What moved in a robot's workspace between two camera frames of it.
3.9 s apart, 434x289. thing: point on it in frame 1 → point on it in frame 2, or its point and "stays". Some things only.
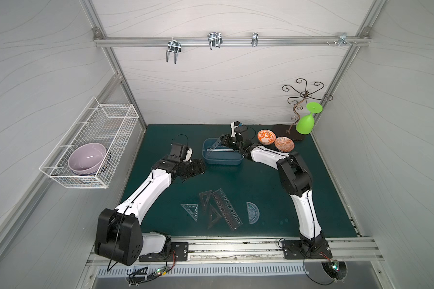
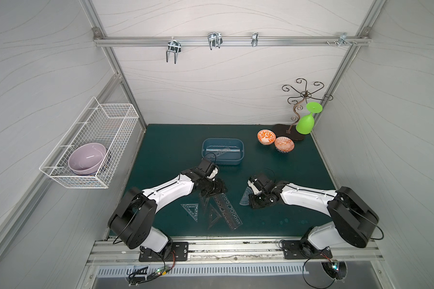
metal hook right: [343, 38] stays
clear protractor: [253, 213] → [245, 200]
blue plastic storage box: [215, 152] stays
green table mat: [235, 195] stays
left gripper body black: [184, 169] → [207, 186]
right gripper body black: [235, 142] → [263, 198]
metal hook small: [255, 39] stays
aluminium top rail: [234, 41] stays
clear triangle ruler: [193, 209] stays
